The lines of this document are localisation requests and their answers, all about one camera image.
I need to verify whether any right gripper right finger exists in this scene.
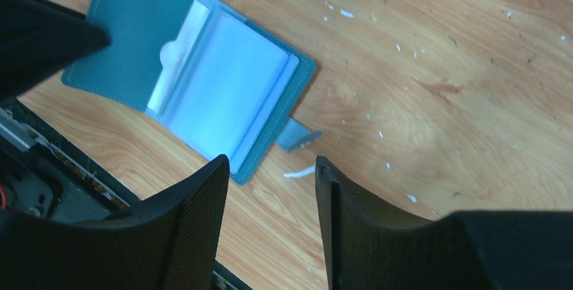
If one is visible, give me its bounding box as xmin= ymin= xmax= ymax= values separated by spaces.
xmin=315 ymin=156 xmax=572 ymax=289

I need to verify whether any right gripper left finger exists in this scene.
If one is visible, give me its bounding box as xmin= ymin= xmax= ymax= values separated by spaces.
xmin=1 ymin=155 xmax=230 ymax=289

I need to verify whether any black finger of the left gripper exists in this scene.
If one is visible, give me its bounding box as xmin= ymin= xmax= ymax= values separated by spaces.
xmin=1 ymin=0 xmax=110 ymax=99

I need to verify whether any blue leather card holder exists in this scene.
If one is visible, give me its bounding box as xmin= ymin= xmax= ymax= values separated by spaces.
xmin=62 ymin=0 xmax=319 ymax=185

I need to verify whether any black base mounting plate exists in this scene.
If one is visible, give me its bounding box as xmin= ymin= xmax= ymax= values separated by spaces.
xmin=1 ymin=99 xmax=246 ymax=289

